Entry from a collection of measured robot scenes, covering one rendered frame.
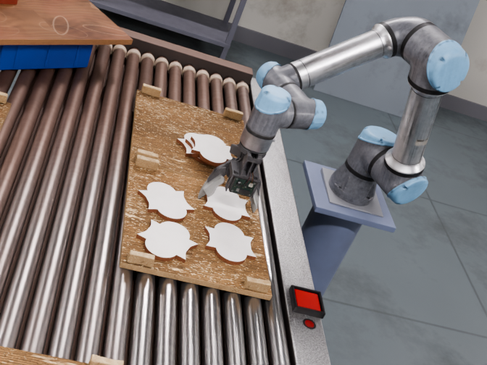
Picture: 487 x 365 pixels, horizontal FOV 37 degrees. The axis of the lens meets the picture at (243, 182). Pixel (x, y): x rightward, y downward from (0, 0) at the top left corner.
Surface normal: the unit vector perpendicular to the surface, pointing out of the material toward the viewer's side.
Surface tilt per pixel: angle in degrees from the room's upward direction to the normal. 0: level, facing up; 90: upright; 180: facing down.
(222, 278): 0
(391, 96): 76
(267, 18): 90
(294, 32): 90
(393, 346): 0
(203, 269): 0
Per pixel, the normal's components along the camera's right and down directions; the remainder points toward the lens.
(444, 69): 0.46, 0.54
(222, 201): 0.34, -0.80
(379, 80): 0.15, 0.33
